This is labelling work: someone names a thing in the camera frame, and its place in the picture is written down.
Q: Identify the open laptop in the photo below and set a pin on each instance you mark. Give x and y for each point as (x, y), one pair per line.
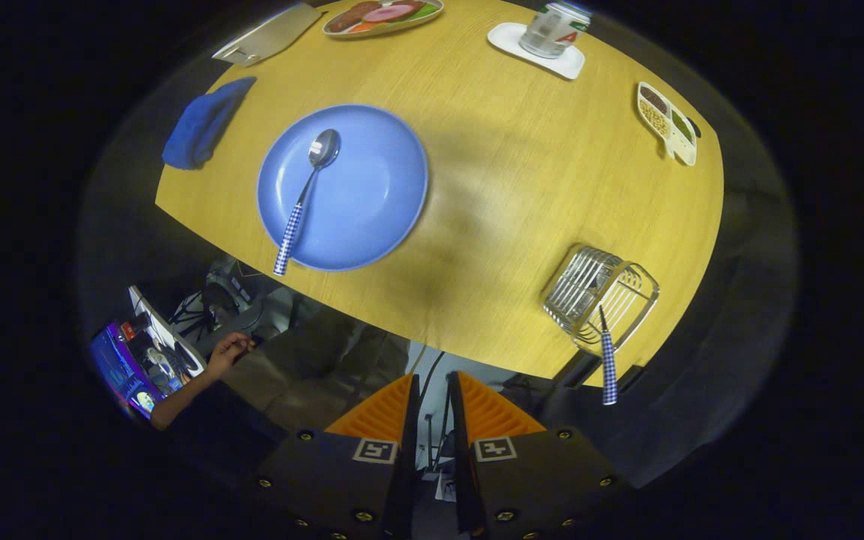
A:
(121, 367)

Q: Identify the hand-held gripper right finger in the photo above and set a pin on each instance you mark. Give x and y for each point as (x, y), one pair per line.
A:
(462, 465)

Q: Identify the white coaster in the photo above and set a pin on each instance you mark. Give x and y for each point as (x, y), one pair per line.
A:
(503, 37)

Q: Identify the oval plate of food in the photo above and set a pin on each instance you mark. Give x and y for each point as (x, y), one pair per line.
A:
(383, 16)

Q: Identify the white toaster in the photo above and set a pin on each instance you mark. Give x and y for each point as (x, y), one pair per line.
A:
(267, 36)

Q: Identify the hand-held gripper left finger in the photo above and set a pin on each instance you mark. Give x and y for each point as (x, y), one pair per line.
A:
(406, 465)

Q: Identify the blue plate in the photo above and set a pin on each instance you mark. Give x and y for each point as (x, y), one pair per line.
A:
(372, 195)

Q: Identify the white divided seed dish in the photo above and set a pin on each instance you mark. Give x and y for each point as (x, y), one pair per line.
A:
(657, 116)

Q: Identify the blue folded cloth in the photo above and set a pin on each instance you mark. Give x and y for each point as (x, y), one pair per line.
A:
(199, 127)

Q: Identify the person's grey trousers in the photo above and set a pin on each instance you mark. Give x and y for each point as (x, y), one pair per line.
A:
(312, 375)

